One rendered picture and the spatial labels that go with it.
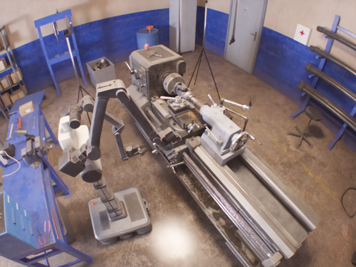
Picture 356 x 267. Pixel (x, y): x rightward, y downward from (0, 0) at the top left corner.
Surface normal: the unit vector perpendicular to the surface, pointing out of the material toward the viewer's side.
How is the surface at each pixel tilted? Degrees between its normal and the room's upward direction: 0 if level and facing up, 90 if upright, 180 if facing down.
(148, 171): 0
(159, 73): 90
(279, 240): 36
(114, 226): 0
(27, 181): 0
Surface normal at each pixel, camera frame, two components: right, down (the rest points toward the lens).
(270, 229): -0.48, -0.36
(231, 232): 0.01, -0.70
